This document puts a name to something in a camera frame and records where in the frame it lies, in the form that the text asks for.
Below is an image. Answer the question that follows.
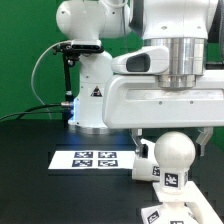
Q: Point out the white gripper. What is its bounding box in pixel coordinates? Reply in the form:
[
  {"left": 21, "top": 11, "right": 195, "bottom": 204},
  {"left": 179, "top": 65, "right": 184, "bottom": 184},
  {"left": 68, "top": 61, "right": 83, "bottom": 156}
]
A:
[{"left": 103, "top": 70, "right": 224, "bottom": 158}]

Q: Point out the white lamp bulb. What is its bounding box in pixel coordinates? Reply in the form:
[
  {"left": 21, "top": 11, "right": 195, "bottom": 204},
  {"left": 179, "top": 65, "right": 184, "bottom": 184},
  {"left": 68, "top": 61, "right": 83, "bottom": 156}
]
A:
[{"left": 154, "top": 132, "right": 195, "bottom": 194}]

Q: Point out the white lamp shade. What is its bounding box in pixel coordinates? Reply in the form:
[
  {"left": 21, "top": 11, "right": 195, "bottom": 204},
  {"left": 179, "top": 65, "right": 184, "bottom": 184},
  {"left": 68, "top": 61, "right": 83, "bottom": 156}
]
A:
[{"left": 132, "top": 139, "right": 160, "bottom": 181}]

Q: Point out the white lamp base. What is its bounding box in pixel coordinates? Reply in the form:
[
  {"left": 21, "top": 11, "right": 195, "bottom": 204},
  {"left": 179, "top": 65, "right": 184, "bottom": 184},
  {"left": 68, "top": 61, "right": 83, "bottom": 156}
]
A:
[{"left": 141, "top": 181, "right": 224, "bottom": 224}]

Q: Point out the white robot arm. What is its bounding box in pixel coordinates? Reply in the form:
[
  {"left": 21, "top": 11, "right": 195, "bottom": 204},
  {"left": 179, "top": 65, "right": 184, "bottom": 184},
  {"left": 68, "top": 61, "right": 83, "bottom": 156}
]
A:
[{"left": 56, "top": 0, "right": 224, "bottom": 146}]

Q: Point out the white marker sheet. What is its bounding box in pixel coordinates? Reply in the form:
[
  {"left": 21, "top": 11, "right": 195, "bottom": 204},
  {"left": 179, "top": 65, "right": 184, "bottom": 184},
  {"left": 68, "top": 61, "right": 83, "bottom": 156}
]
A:
[{"left": 48, "top": 150, "right": 135, "bottom": 170}]

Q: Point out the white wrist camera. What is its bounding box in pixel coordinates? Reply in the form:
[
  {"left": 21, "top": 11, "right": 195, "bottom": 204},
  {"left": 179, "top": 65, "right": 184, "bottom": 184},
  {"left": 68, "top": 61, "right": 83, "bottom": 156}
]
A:
[{"left": 111, "top": 46, "right": 169, "bottom": 75}]

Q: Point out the black camera stand pole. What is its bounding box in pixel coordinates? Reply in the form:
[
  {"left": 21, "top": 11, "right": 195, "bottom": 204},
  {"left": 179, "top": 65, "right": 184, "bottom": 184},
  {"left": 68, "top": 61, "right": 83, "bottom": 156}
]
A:
[{"left": 62, "top": 55, "right": 74, "bottom": 127}]

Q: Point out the black camera on stand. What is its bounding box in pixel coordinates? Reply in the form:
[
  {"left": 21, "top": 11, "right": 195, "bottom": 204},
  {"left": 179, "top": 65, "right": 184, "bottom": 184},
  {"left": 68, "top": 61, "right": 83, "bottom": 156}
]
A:
[{"left": 53, "top": 40, "right": 104, "bottom": 55}]

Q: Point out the grey cable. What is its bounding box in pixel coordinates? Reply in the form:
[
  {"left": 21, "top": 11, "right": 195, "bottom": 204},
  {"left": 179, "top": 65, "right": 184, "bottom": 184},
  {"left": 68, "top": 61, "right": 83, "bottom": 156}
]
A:
[{"left": 30, "top": 40, "right": 73, "bottom": 120}]

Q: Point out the black cable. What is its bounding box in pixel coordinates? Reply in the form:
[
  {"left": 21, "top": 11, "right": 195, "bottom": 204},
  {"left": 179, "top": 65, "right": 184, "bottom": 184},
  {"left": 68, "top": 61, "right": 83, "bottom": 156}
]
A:
[{"left": 0, "top": 103, "right": 64, "bottom": 123}]

